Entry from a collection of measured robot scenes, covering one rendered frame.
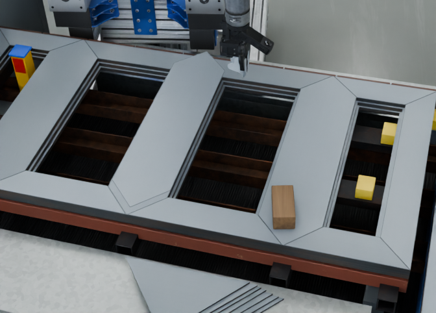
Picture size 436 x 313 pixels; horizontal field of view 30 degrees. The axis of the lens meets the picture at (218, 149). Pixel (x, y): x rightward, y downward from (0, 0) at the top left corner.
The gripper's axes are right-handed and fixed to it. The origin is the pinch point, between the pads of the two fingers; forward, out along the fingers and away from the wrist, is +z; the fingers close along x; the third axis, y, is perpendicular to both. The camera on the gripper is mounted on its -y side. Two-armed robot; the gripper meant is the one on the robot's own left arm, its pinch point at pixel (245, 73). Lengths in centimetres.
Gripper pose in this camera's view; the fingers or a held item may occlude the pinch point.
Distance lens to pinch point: 262.0
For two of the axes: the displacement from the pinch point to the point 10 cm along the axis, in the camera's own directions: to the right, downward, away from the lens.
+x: -2.8, 6.7, -6.9
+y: -9.6, -1.6, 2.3
